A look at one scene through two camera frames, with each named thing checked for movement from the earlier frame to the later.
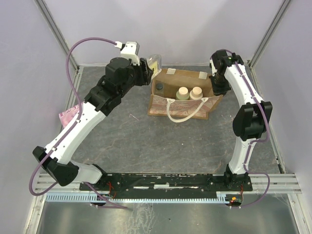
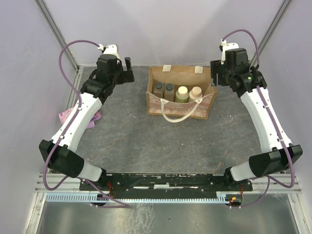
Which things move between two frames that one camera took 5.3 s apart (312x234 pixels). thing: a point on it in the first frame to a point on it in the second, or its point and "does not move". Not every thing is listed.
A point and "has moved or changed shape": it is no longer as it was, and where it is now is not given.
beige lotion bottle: [196, 93] does not move
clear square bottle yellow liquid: [154, 61] to [169, 92]
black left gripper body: [139, 73] to [123, 76]
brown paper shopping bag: [163, 101] has moved or changed shape
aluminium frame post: [56, 31] does not move
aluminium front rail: [281, 183] does not move
